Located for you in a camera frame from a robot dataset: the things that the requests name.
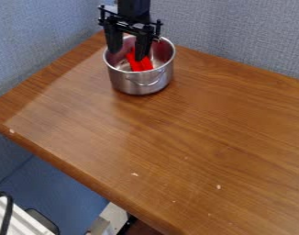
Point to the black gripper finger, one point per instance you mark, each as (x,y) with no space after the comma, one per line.
(114,37)
(144,44)

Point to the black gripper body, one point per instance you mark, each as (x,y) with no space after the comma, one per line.
(130,15)

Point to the red object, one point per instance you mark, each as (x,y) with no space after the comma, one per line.
(144,65)

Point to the silver metal pot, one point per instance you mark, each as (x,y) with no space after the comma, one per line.
(145,82)

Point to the white box with black edge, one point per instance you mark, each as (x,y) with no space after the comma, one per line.
(23,222)

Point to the white table frame part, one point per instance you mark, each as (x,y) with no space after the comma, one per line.
(110,221)

